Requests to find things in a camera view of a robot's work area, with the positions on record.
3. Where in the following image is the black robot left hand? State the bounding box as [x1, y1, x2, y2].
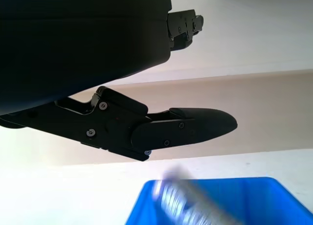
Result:
[0, 0, 238, 162]

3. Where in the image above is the purple white gum can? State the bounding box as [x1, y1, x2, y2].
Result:
[153, 166, 244, 225]

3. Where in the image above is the blue plastic tray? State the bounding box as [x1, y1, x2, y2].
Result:
[124, 177, 313, 225]

